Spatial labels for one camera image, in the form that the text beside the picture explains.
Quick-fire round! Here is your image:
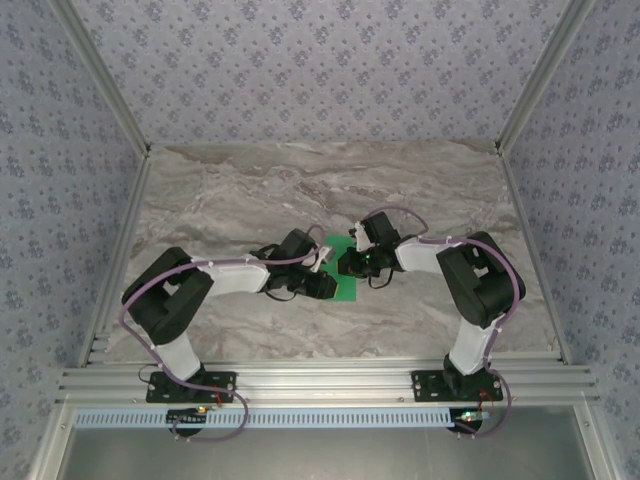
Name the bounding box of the green paper sheet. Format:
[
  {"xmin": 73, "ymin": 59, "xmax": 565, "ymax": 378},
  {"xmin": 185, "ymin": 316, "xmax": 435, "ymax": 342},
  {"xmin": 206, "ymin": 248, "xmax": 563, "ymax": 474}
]
[{"xmin": 319, "ymin": 235, "xmax": 359, "ymax": 304}]

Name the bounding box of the aluminium cross beam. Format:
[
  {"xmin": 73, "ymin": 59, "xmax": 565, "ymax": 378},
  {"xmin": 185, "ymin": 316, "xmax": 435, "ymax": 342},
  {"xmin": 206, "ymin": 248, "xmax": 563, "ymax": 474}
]
[{"xmin": 55, "ymin": 364, "xmax": 601, "ymax": 405}]

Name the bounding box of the grey metal panel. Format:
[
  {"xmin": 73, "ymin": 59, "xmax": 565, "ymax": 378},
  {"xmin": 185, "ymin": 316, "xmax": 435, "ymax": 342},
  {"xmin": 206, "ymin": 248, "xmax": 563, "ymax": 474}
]
[{"xmin": 29, "ymin": 404, "xmax": 621, "ymax": 480}]

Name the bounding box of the small circuit board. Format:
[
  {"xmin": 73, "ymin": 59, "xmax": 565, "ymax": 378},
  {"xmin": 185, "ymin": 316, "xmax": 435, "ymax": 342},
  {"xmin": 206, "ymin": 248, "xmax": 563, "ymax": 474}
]
[
  {"xmin": 167, "ymin": 406, "xmax": 210, "ymax": 427},
  {"xmin": 452, "ymin": 407, "xmax": 490, "ymax": 432}
]

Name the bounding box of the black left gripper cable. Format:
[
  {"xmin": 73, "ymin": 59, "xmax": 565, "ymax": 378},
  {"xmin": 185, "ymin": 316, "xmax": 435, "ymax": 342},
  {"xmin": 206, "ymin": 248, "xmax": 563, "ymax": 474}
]
[{"xmin": 263, "ymin": 287, "xmax": 302, "ymax": 303}]

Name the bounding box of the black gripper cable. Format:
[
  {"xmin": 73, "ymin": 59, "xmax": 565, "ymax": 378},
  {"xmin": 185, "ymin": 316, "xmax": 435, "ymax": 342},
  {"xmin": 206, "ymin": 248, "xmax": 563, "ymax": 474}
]
[
  {"xmin": 263, "ymin": 287, "xmax": 302, "ymax": 303},
  {"xmin": 366, "ymin": 269, "xmax": 397, "ymax": 292}
]

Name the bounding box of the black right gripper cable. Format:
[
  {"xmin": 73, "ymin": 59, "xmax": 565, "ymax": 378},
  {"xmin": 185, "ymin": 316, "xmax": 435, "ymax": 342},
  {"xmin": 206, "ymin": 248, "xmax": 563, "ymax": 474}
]
[{"xmin": 366, "ymin": 269, "xmax": 397, "ymax": 292}]

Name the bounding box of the white slotted cable duct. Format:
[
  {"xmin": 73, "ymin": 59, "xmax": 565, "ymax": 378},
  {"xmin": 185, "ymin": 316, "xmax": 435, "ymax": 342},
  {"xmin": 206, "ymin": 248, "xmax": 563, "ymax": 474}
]
[{"xmin": 73, "ymin": 407, "xmax": 489, "ymax": 430}]

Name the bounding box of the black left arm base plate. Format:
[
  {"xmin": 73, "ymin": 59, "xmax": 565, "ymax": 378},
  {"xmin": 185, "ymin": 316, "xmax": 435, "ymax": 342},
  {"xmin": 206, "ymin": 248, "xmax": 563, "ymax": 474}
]
[{"xmin": 146, "ymin": 370, "xmax": 238, "ymax": 404}]

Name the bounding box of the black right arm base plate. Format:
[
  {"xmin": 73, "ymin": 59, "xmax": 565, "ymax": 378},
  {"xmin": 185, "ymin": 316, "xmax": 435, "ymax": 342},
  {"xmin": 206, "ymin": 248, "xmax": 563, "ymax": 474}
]
[{"xmin": 410, "ymin": 369, "xmax": 503, "ymax": 403}]

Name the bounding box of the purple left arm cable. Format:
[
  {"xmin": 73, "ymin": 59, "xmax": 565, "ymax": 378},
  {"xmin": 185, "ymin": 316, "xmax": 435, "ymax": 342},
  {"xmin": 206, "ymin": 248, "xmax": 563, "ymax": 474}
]
[{"xmin": 119, "ymin": 224, "xmax": 327, "ymax": 445}]

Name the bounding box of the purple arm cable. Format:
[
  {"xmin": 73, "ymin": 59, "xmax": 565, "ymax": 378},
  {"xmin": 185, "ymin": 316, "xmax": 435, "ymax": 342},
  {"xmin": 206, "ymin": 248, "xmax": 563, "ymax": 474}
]
[
  {"xmin": 119, "ymin": 224, "xmax": 327, "ymax": 445},
  {"xmin": 360, "ymin": 207, "xmax": 529, "ymax": 440}
]

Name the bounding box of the aluminium side rail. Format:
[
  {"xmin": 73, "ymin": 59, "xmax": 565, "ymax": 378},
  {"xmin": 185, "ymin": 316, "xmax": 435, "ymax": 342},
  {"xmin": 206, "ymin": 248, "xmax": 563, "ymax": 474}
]
[
  {"xmin": 497, "ymin": 149, "xmax": 574, "ymax": 366},
  {"xmin": 77, "ymin": 149, "xmax": 154, "ymax": 369}
]

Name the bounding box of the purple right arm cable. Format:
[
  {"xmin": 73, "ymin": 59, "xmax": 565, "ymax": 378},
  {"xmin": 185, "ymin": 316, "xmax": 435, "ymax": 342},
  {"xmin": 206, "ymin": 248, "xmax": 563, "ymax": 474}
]
[{"xmin": 360, "ymin": 207, "xmax": 529, "ymax": 440}]

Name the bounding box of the aluminium frame post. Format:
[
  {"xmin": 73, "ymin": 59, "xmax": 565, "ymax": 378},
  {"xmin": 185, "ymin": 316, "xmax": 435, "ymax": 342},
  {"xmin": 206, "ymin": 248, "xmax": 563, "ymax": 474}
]
[
  {"xmin": 494, "ymin": 0, "xmax": 599, "ymax": 157},
  {"xmin": 49, "ymin": 0, "xmax": 153, "ymax": 159}
]

